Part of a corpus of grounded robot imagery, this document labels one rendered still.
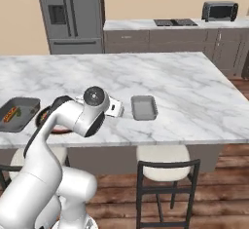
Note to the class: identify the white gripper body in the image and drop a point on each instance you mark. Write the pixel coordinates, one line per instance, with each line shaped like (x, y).
(116, 106)

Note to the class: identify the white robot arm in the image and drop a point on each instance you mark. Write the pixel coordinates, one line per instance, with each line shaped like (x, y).
(42, 174)

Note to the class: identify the grey tupperware container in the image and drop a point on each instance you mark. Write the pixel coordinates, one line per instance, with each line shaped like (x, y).
(144, 108)
(25, 116)

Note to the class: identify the reddish brown cooked food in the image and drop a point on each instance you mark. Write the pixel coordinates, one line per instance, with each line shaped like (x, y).
(60, 130)

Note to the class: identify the large black plate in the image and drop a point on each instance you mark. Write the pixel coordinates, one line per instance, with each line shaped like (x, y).
(42, 117)

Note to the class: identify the green vegetable piece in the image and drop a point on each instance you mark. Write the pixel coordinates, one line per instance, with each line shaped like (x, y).
(18, 112)

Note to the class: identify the grey kitchen island base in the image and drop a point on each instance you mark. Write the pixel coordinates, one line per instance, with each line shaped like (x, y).
(107, 160)

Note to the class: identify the grey base cupboard run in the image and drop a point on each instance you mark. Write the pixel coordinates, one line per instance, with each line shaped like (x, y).
(181, 43)

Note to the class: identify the grey steel fridge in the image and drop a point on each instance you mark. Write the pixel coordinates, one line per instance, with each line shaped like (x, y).
(73, 15)

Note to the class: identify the black hob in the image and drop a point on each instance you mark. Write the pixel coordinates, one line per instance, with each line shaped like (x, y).
(175, 22)

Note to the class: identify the hot dog in bun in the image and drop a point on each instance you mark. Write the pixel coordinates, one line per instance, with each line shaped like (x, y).
(9, 114)

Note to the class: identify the black toaster oven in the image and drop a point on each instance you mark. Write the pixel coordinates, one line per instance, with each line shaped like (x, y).
(220, 11)

